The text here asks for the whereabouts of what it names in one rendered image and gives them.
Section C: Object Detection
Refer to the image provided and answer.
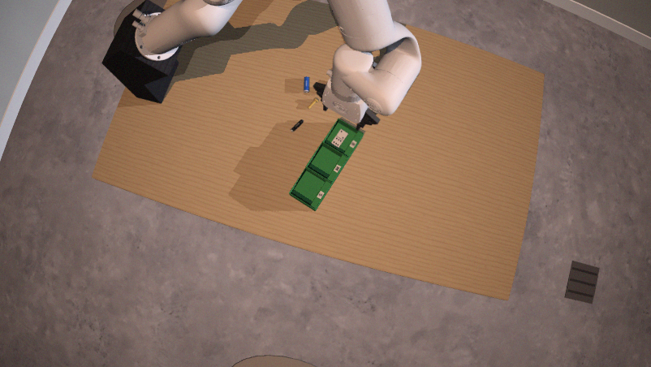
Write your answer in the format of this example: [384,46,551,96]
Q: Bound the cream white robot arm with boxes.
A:
[132,0,421,116]

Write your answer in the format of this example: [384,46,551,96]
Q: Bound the black battery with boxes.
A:
[291,120,304,132]

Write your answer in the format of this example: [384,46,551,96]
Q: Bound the dark grey and tan domino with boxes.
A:
[331,129,348,148]

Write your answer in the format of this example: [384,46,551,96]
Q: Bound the green open bin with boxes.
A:
[290,119,364,211]

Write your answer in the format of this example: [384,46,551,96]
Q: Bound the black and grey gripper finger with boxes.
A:
[356,108,380,131]
[313,82,328,111]

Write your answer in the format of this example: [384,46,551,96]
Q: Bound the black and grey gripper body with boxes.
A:
[322,79,369,123]

